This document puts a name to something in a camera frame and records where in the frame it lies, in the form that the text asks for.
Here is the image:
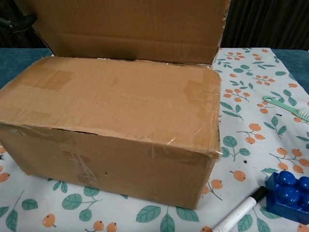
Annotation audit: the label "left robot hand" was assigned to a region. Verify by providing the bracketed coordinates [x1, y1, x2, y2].
[0, 13, 37, 33]

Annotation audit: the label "cardboard box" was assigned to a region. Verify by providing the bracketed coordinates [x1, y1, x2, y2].
[0, 0, 230, 211]

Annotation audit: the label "floral print tablecloth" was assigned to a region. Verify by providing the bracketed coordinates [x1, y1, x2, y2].
[0, 47, 309, 232]

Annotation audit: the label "mint green brush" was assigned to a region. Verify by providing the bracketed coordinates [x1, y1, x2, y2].
[262, 95, 309, 123]

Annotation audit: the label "white marker black cap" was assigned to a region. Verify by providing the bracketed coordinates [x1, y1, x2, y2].
[212, 186, 268, 232]

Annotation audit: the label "blue toy building block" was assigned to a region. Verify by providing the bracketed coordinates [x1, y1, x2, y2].
[265, 171, 309, 224]

